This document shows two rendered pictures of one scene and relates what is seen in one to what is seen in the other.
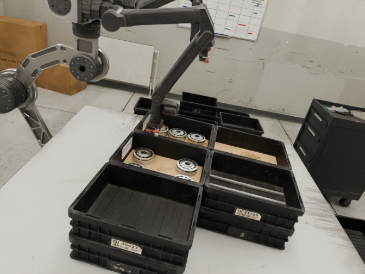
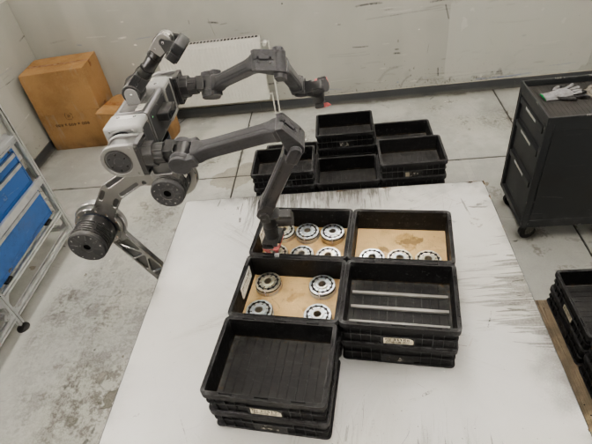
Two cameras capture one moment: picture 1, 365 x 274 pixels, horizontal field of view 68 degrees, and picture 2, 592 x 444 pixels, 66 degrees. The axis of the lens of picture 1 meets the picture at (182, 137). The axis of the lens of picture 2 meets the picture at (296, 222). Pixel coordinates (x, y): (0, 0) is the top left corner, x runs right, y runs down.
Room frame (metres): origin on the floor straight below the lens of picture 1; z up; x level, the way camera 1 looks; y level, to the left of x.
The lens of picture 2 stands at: (-0.07, -0.23, 2.22)
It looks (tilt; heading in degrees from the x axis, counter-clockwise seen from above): 41 degrees down; 12
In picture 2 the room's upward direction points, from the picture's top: 10 degrees counter-clockwise
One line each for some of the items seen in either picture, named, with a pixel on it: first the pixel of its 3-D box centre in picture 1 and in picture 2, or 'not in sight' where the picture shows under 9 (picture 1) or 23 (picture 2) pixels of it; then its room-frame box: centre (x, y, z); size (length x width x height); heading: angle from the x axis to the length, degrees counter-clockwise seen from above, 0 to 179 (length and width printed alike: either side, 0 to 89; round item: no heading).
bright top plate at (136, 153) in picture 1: (143, 153); (268, 282); (1.11, 0.17, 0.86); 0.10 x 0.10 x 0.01
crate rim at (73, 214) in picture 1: (142, 199); (271, 358); (0.73, 0.09, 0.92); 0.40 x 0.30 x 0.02; 85
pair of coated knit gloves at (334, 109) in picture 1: (337, 109); (563, 92); (2.46, -1.35, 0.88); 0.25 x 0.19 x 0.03; 92
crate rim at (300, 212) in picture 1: (251, 179); (399, 294); (0.99, -0.33, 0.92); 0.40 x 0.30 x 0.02; 85
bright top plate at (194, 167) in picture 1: (187, 164); (321, 284); (1.09, -0.05, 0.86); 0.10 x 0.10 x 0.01
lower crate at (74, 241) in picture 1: (138, 231); (278, 384); (0.73, 0.09, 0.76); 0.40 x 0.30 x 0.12; 85
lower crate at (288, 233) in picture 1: (241, 206); (398, 321); (0.99, -0.33, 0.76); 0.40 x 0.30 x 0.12; 85
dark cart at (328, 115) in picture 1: (332, 155); (570, 161); (2.39, -1.47, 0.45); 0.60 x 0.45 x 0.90; 92
